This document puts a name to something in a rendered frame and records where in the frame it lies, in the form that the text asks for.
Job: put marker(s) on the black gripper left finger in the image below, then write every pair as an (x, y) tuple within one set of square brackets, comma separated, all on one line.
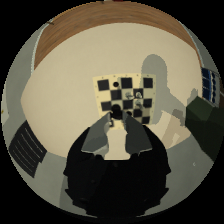
[(91, 142)]

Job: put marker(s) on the black and cream chessboard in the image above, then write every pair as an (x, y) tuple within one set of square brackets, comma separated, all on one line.
[(108, 95)]

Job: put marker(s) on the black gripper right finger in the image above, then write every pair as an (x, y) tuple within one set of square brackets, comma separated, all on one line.
[(141, 140)]

